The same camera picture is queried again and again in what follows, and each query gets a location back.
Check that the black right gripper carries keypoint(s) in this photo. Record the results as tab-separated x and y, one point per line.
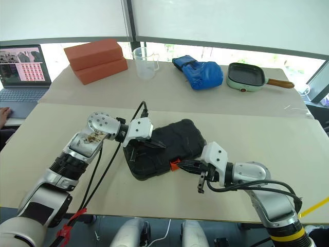
209	175

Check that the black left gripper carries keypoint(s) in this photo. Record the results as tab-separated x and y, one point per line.
137	151

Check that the black plastic tool case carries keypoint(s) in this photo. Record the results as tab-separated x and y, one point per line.
174	144

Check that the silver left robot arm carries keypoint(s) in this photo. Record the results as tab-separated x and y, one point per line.
100	123

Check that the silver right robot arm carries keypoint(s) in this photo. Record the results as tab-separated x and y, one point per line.
270	200

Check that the person's bare hand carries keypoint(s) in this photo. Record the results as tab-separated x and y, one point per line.
5	115

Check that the silver rounded robot leg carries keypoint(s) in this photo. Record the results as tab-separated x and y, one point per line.
194	234
128	232

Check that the clear plastic measuring cup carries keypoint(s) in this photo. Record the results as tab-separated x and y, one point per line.
146	64

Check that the blue boxing glove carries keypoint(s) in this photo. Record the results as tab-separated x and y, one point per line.
203	74

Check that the red foam brick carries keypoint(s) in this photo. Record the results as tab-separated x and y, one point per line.
95	52
102	72

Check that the green electric frying pan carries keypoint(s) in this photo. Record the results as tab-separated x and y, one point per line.
245	76

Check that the yellow zip tie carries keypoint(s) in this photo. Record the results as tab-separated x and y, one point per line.
313	205

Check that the dark grey laptop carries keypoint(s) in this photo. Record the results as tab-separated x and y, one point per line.
21	87

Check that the white roller blind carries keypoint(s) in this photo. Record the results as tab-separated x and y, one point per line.
231	20
61	16

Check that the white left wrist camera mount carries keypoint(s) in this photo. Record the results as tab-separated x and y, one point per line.
140	128

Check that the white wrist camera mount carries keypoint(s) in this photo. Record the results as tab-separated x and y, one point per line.
140	128
214	154

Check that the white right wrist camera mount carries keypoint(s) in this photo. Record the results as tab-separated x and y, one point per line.
214	154

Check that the grey window frame post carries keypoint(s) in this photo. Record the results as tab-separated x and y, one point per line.
131	20

